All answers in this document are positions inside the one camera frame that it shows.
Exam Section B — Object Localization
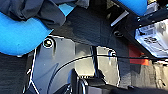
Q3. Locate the thick grey robot limb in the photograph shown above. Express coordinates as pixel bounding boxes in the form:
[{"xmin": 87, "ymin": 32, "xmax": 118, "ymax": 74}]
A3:
[{"xmin": 67, "ymin": 67, "xmax": 168, "ymax": 94}]

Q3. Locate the black cart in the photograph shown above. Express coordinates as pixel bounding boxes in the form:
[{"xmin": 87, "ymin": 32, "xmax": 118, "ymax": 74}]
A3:
[{"xmin": 109, "ymin": 0, "xmax": 168, "ymax": 62}]

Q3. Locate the large blue sofa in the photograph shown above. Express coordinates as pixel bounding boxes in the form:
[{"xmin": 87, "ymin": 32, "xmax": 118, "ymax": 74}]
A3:
[{"xmin": 0, "ymin": 2, "xmax": 77, "ymax": 57}]

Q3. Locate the white box on cart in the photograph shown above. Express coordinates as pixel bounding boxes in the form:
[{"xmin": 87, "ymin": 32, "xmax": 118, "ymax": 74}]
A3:
[{"xmin": 134, "ymin": 19, "xmax": 168, "ymax": 58}]

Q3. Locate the thin black base cable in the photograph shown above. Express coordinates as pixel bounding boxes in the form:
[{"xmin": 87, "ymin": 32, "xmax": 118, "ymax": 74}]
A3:
[{"xmin": 46, "ymin": 54, "xmax": 168, "ymax": 94}]

